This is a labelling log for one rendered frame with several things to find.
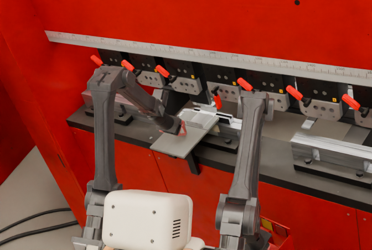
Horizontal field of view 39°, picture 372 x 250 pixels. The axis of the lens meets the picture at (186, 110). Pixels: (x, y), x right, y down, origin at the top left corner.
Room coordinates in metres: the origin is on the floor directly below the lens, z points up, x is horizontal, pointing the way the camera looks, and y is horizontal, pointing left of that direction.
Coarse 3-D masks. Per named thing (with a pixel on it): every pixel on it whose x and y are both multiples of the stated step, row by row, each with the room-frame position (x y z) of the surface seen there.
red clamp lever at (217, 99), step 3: (216, 87) 1.71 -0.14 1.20; (213, 90) 1.70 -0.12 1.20; (216, 90) 1.71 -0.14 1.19; (213, 93) 1.70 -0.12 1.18; (216, 93) 1.71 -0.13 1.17; (216, 96) 1.71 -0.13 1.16; (219, 96) 1.71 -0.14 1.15; (216, 99) 1.70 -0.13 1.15; (219, 99) 1.71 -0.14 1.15; (216, 102) 1.70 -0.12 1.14; (219, 102) 1.71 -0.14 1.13; (216, 105) 1.71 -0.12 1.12; (219, 105) 1.70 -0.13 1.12; (219, 108) 1.70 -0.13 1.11
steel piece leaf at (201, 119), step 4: (200, 112) 1.87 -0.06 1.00; (204, 112) 1.86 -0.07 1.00; (208, 112) 1.85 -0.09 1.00; (212, 112) 1.84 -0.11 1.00; (196, 116) 1.85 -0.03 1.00; (200, 116) 1.84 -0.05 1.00; (204, 116) 1.83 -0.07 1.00; (208, 116) 1.82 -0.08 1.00; (212, 116) 1.82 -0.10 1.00; (192, 120) 1.83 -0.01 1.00; (196, 120) 1.82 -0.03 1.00; (200, 120) 1.81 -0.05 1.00; (204, 120) 1.81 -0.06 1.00; (208, 120) 1.80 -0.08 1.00; (188, 124) 1.81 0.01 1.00; (192, 124) 1.80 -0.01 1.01; (196, 124) 1.78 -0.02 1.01; (200, 124) 1.76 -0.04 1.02; (204, 124) 1.78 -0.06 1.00
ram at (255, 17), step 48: (48, 0) 2.36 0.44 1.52; (96, 0) 2.12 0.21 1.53; (144, 0) 1.92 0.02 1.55; (192, 0) 1.75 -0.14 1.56; (240, 0) 1.60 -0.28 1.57; (288, 0) 1.47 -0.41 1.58; (336, 0) 1.36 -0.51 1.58; (192, 48) 1.79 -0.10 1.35; (240, 48) 1.63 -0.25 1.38; (288, 48) 1.49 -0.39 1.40; (336, 48) 1.37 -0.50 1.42
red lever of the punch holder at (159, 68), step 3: (156, 66) 1.91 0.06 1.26; (159, 66) 1.90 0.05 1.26; (156, 69) 1.90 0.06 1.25; (159, 69) 1.89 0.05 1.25; (162, 69) 1.89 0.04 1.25; (162, 72) 1.88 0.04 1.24; (165, 72) 1.88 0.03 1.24; (168, 72) 1.88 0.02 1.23; (165, 75) 1.87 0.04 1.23; (168, 75) 1.87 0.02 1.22; (168, 78) 1.87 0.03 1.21; (171, 78) 1.86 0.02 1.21; (174, 78) 1.86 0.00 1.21; (171, 81) 1.85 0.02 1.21
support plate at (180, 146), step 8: (184, 112) 1.91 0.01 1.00; (192, 112) 1.89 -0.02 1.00; (184, 120) 1.85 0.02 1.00; (216, 120) 1.78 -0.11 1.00; (192, 128) 1.78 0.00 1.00; (208, 128) 1.74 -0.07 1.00; (168, 136) 1.78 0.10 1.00; (176, 136) 1.76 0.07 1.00; (184, 136) 1.74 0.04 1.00; (192, 136) 1.73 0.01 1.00; (200, 136) 1.71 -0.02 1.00; (152, 144) 1.76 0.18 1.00; (160, 144) 1.74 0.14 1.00; (168, 144) 1.72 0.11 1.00; (176, 144) 1.71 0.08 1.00; (184, 144) 1.69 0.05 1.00; (192, 144) 1.67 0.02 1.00; (168, 152) 1.67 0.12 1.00; (176, 152) 1.66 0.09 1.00; (184, 152) 1.64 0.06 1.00
